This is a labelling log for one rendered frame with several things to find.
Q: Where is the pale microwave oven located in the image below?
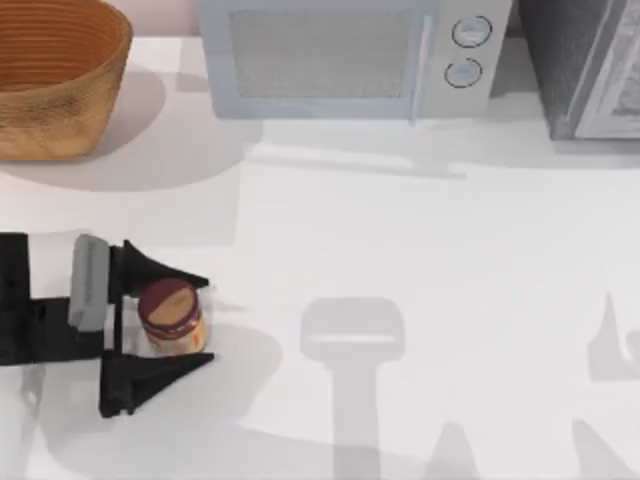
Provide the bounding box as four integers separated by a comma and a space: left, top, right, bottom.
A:
196, 0, 516, 127

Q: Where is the pale grey rounded box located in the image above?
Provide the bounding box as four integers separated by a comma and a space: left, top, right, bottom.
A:
66, 233, 111, 335

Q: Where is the brown jar with maroon lid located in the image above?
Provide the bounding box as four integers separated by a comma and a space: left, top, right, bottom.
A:
136, 278, 208, 358

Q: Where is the pale blue microwave door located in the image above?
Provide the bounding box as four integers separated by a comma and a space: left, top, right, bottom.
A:
197, 0, 427, 122

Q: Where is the pale microwave door handle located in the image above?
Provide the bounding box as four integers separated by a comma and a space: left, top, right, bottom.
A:
408, 13, 434, 127

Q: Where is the round microwave knob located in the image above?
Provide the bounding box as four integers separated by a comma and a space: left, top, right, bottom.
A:
443, 56, 484, 90
450, 14, 494, 50

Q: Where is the brown woven basket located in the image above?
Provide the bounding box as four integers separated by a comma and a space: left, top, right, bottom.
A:
0, 0, 135, 162

